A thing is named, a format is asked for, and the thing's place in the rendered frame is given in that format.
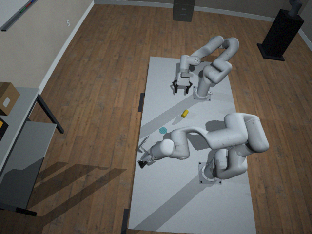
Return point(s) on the yellow cylinder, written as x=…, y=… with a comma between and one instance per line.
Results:
x=184, y=113

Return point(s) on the cyan circle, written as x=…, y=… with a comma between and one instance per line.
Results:
x=163, y=130

